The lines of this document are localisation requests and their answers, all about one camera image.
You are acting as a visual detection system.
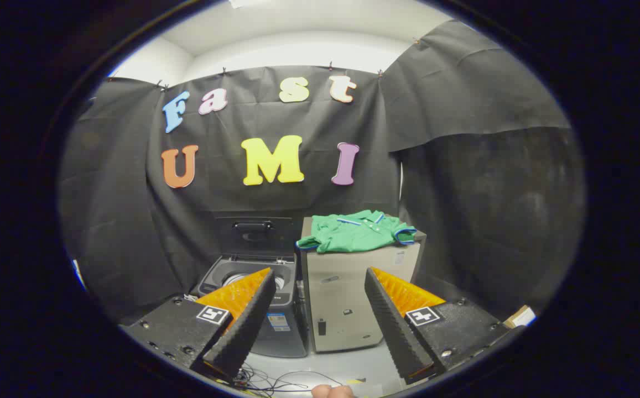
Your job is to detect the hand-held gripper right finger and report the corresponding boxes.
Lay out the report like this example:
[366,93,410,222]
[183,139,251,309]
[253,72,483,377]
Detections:
[364,267,525,386]

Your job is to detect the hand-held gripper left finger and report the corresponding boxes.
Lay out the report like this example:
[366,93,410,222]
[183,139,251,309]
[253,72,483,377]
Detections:
[121,268,277,382]

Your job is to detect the dark grey washing machine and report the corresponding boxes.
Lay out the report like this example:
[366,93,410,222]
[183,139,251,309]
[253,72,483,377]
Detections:
[197,253,309,358]

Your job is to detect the green polo shirt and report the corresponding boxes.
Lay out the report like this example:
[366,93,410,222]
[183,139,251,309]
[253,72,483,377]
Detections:
[296,210,417,254]

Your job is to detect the small cardboard box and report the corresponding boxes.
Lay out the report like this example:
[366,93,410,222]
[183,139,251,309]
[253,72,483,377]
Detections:
[503,305,537,329]

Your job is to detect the black backdrop cloth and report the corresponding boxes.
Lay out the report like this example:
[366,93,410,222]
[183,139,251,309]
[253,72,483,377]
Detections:
[59,21,586,327]

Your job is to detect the black floor cables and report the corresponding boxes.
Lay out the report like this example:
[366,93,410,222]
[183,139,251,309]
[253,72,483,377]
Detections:
[234,362,348,396]

